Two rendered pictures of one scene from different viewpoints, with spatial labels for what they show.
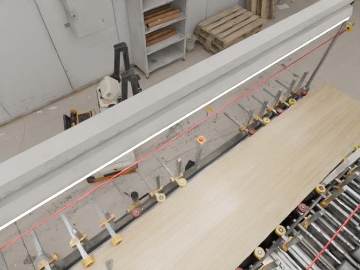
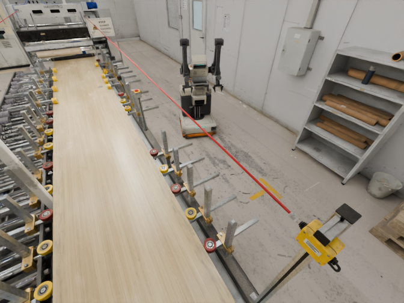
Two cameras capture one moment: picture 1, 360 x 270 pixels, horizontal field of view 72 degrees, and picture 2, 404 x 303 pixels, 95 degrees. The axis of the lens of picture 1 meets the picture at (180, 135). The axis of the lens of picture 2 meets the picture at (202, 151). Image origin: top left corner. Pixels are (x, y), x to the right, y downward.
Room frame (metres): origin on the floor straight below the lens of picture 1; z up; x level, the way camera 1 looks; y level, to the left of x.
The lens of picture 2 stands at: (2.39, -2.02, 2.08)
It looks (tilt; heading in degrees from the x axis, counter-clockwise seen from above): 41 degrees down; 100
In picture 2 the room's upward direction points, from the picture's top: 1 degrees clockwise
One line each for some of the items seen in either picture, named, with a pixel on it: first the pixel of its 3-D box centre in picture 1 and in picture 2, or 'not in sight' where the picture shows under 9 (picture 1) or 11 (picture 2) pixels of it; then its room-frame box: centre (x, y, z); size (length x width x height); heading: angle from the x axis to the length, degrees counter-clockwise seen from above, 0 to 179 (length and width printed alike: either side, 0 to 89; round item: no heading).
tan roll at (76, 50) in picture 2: not in sight; (71, 51); (-1.16, 1.77, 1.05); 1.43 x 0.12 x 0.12; 42
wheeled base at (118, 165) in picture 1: (108, 154); (196, 121); (1.75, 0.95, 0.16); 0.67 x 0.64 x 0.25; 111
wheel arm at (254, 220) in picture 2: (289, 88); (233, 234); (2.51, -1.41, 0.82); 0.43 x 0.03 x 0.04; 42
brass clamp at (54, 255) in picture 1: (48, 261); not in sight; (0.30, 0.95, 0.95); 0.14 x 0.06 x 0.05; 132
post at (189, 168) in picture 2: (274, 103); (190, 186); (2.14, -1.13, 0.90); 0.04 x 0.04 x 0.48; 42
